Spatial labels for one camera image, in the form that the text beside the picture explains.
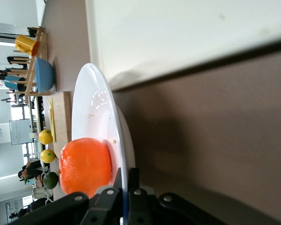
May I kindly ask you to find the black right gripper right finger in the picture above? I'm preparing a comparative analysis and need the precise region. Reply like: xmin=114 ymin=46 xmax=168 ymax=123
xmin=127 ymin=167 xmax=228 ymax=225

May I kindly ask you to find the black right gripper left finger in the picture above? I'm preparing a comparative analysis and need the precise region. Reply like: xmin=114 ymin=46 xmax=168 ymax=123
xmin=8 ymin=167 xmax=124 ymax=225

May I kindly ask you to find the orange fruit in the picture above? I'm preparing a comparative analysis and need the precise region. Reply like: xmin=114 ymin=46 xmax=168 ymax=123
xmin=58 ymin=137 xmax=112 ymax=199

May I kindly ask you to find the white round plate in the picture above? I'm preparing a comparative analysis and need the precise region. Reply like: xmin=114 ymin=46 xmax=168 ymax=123
xmin=71 ymin=62 xmax=136 ymax=218

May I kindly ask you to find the dark green avocado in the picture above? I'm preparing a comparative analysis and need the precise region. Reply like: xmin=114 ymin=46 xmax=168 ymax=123
xmin=43 ymin=172 xmax=59 ymax=190

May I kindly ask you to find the yellow lemon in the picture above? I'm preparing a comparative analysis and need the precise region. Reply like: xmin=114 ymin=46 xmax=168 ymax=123
xmin=38 ymin=128 xmax=53 ymax=145
xmin=40 ymin=149 xmax=56 ymax=164

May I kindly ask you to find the person in black shirt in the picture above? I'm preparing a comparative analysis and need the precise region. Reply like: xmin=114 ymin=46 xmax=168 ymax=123
xmin=18 ymin=160 xmax=44 ymax=188

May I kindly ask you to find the yellow plastic knife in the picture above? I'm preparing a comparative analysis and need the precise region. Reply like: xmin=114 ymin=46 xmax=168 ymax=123
xmin=50 ymin=99 xmax=57 ymax=143

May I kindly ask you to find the wooden cutting board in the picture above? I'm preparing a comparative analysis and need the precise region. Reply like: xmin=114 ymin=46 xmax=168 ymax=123
xmin=42 ymin=91 xmax=73 ymax=160

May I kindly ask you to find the white notice board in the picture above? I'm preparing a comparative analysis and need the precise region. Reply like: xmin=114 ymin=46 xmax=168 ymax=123
xmin=9 ymin=119 xmax=34 ymax=146

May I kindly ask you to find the yellow plastic fork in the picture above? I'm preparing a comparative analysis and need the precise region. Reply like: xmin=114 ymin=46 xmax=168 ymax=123
xmin=47 ymin=97 xmax=53 ymax=132

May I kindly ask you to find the blue bowl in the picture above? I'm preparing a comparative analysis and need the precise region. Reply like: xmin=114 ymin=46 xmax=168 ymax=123
xmin=35 ymin=57 xmax=56 ymax=94

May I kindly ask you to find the wooden mug rack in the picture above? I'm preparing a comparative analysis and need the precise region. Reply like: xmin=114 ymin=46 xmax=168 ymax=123
xmin=6 ymin=26 xmax=49 ymax=104

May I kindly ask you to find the cream bear print tray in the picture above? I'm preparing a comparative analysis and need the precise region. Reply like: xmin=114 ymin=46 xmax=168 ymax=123
xmin=85 ymin=0 xmax=281 ymax=92

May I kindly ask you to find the yellow mug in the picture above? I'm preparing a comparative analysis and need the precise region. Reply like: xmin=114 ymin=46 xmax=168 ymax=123
xmin=15 ymin=34 xmax=41 ymax=57

